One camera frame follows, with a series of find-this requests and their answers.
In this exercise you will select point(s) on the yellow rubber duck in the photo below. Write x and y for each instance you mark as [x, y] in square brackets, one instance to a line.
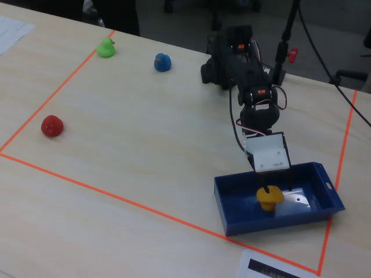
[275, 197]

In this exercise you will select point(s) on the orange tape strip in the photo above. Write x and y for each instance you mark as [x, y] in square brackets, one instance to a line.
[58, 89]
[145, 206]
[342, 156]

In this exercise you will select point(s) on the blue rubber duck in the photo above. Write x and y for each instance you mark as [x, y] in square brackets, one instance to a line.
[162, 63]

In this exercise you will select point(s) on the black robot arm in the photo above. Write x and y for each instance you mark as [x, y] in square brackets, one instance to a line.
[232, 66]

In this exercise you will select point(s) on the dark chair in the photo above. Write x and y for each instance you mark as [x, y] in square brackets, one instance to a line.
[116, 14]

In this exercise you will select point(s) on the black camera stand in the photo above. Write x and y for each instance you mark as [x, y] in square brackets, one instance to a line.
[279, 55]

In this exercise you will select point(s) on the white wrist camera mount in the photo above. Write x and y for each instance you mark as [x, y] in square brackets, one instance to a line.
[271, 155]

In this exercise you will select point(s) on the green rubber duck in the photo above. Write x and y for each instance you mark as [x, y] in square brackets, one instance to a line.
[105, 49]

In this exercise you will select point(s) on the red clamp knob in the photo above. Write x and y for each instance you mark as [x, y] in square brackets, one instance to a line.
[292, 55]

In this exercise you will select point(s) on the white paper with black bar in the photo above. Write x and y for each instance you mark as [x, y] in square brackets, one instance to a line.
[261, 266]

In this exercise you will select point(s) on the red rubber duck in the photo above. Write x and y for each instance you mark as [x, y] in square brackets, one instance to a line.
[52, 126]

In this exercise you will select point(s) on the white printed paper sheet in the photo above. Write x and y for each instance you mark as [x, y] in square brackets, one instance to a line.
[11, 32]

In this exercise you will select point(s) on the blue plastic box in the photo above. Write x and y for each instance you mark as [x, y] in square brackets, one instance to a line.
[249, 226]

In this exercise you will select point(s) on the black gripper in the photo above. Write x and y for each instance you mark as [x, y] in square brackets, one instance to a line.
[285, 177]

